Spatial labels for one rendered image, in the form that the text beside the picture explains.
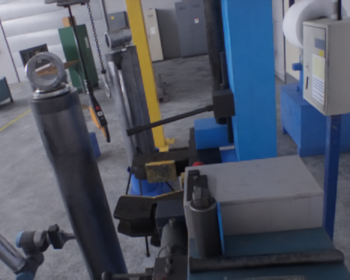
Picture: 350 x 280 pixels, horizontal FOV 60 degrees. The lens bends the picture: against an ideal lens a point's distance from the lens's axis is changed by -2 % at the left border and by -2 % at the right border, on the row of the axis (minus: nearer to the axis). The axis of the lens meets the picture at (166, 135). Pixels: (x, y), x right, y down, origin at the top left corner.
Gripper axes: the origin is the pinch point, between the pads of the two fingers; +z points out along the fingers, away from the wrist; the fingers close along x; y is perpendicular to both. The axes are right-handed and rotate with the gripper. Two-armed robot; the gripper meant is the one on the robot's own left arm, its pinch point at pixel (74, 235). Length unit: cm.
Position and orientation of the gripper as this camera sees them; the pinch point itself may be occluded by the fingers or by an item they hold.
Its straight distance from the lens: 183.2
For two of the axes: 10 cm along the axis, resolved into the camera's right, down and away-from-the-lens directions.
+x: 1.6, 9.1, 3.7
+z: 9.8, -1.2, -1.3
